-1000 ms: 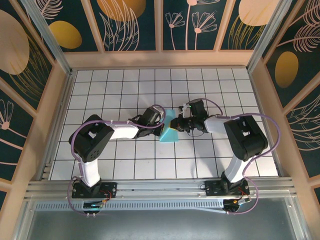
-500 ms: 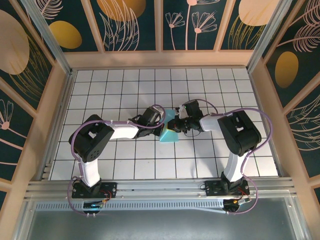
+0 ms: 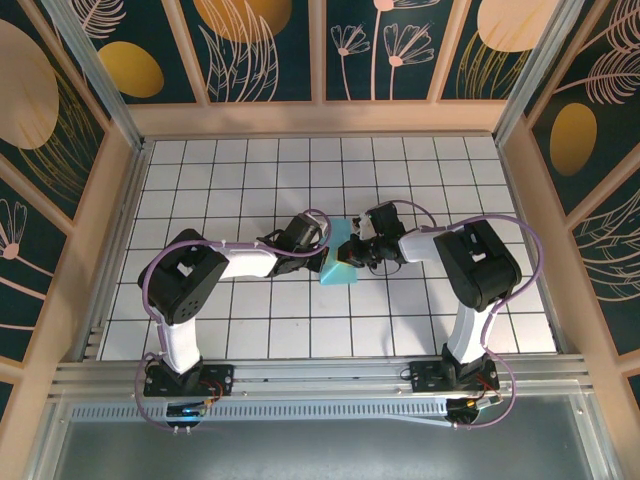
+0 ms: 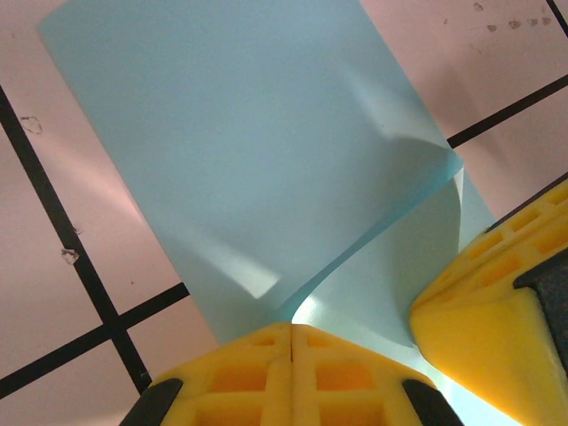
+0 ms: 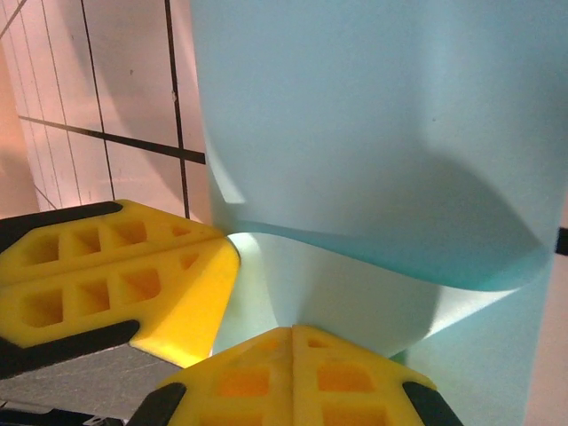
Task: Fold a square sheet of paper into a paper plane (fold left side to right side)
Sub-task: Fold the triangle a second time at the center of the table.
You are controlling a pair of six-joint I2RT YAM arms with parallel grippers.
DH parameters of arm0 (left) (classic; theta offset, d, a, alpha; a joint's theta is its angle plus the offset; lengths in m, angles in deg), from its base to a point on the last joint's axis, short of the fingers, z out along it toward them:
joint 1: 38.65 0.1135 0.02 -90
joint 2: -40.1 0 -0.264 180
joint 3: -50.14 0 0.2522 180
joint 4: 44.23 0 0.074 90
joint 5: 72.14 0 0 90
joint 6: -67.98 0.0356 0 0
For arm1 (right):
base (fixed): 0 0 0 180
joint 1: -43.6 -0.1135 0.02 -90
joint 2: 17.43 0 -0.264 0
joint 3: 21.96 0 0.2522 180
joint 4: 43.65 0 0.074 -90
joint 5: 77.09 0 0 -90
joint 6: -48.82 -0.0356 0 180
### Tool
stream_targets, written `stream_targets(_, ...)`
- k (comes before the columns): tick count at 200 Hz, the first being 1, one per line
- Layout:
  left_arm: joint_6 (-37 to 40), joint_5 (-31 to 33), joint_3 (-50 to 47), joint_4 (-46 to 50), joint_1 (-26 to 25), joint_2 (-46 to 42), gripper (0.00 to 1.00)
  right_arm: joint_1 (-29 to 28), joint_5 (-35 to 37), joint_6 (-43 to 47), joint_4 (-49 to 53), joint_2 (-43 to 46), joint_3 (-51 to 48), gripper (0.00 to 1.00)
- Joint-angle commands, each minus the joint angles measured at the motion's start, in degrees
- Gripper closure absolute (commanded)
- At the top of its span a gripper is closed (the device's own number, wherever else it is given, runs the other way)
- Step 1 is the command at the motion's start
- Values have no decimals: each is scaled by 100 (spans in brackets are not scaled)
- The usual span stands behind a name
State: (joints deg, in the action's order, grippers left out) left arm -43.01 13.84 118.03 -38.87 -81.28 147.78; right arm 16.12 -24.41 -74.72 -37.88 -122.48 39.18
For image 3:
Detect light blue paper sheet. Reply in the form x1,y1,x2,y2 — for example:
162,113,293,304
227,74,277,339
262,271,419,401
316,217,360,288

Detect small controller board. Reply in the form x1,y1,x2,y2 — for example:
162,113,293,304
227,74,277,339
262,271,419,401
164,399,210,420
446,394,503,427

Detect aluminium side rail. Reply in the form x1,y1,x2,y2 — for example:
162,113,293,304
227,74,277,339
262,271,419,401
78,142,153,362
493,134,572,357

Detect aluminium corner post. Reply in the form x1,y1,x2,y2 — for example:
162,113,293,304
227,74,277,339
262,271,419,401
41,0,149,154
492,0,574,146

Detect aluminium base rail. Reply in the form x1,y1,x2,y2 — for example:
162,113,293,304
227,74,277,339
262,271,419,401
49,352,594,401

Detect slotted grey cable duct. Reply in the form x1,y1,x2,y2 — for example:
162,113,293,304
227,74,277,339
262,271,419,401
67,397,454,427

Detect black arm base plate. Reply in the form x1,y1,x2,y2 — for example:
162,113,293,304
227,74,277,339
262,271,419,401
143,363,236,398
408,359,500,394

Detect grey metal panel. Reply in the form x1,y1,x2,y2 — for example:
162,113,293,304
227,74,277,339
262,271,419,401
29,394,614,480

